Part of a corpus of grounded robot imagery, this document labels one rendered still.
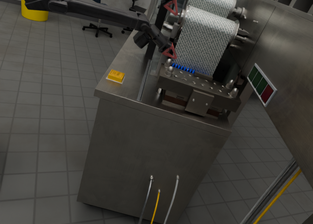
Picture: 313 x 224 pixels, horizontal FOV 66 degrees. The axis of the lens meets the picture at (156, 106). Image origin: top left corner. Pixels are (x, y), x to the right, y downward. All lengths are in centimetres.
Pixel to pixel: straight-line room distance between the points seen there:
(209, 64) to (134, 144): 55
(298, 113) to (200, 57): 65
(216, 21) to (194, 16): 11
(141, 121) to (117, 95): 17
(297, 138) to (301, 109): 8
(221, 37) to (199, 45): 11
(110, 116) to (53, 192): 82
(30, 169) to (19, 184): 13
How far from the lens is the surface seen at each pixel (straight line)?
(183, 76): 118
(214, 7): 147
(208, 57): 128
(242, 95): 156
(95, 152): 133
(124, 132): 120
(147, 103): 111
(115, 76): 120
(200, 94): 111
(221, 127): 118
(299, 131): 75
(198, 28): 123
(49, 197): 179
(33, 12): 456
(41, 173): 191
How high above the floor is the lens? 146
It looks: 30 degrees down
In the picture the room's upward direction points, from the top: 21 degrees clockwise
